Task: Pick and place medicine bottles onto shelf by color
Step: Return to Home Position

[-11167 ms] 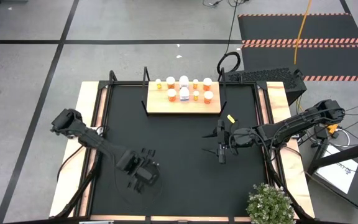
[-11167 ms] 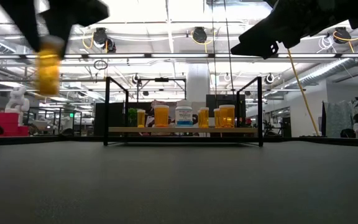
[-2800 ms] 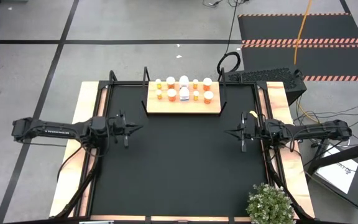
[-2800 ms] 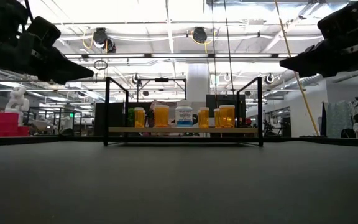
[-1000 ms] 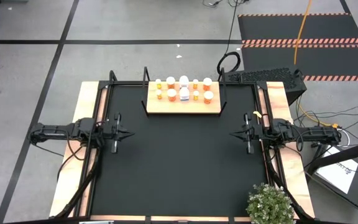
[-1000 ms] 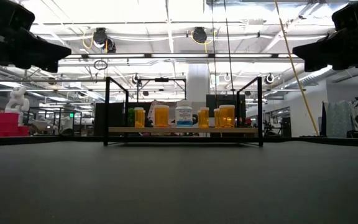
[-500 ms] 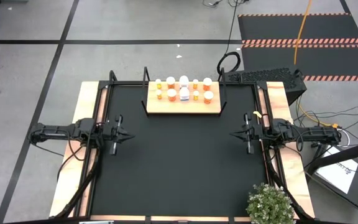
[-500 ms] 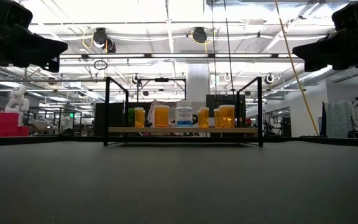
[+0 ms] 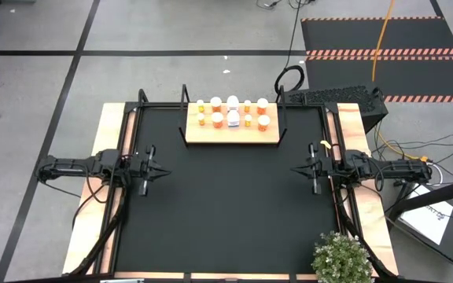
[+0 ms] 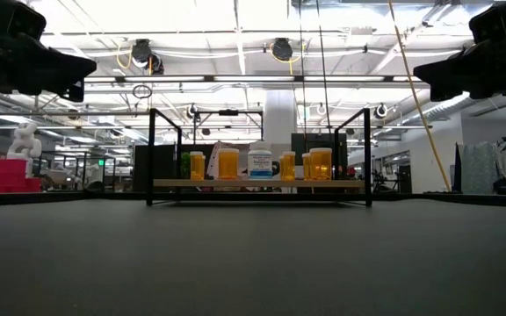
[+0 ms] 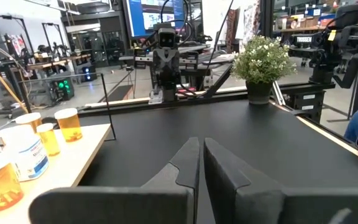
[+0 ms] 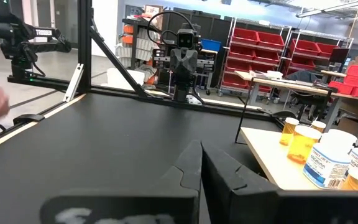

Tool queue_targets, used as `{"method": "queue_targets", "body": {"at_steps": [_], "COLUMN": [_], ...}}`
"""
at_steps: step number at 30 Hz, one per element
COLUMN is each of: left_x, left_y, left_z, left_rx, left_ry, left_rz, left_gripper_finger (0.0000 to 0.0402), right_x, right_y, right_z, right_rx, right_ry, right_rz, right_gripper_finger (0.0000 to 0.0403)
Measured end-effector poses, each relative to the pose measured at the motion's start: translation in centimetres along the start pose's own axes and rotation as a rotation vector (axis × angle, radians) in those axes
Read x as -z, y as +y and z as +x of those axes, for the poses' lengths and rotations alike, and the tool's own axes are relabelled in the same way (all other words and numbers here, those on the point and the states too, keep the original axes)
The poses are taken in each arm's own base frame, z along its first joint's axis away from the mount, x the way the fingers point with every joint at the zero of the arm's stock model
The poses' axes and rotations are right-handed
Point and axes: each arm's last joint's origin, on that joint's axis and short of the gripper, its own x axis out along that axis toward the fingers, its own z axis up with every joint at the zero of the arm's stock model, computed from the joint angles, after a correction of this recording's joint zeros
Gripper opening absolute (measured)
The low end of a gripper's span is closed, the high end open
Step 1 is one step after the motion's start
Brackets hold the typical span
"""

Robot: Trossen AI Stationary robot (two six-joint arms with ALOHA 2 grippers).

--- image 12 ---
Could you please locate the blue plastic bin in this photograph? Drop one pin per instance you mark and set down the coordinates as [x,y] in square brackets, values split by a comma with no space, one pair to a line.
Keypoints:
[211,45]

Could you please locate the shelf orange white bins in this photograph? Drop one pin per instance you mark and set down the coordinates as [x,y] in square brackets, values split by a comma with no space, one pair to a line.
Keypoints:
[128,29]

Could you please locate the ceiling strip light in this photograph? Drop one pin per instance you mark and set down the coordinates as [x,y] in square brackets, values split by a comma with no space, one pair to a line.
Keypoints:
[328,8]

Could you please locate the black metal rig frame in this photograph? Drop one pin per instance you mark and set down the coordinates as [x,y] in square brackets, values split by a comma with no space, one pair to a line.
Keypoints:
[84,46]

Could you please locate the white metal bracket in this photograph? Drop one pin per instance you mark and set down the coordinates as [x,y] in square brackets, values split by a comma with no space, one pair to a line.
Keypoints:
[73,82]

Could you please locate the black plastic clamp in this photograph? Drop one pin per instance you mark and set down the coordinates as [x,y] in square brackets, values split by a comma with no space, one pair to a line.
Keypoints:
[28,119]
[284,114]

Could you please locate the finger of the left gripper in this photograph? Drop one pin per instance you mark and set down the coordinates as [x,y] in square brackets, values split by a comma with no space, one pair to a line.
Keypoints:
[190,60]
[177,60]

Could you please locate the wooden work table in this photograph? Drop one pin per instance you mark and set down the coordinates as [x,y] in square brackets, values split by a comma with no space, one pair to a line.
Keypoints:
[244,75]

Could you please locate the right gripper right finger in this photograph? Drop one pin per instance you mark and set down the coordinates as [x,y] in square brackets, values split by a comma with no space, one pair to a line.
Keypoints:
[244,205]

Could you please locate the large orange pill bottle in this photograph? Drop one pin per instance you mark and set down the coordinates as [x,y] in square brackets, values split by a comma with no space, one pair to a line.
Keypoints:
[301,146]

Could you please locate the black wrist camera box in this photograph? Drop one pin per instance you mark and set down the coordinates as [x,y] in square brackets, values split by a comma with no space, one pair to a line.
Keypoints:
[186,39]

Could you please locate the wooden shelf black metal legs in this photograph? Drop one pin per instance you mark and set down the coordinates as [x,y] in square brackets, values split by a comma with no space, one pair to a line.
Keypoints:
[269,155]

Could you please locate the black storage cabinet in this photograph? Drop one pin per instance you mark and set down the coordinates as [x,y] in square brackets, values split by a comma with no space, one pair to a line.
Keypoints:
[222,28]

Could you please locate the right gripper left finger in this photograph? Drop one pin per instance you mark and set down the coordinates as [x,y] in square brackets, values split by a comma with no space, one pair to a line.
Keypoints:
[166,205]

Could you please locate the black table mat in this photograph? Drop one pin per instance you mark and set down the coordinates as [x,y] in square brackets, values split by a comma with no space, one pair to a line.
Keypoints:
[104,149]

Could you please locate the metal rack red bins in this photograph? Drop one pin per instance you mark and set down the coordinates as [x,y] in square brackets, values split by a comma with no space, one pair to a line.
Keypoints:
[244,35]
[303,46]

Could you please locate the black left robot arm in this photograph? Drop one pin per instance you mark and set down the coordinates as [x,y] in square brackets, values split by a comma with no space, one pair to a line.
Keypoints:
[183,91]

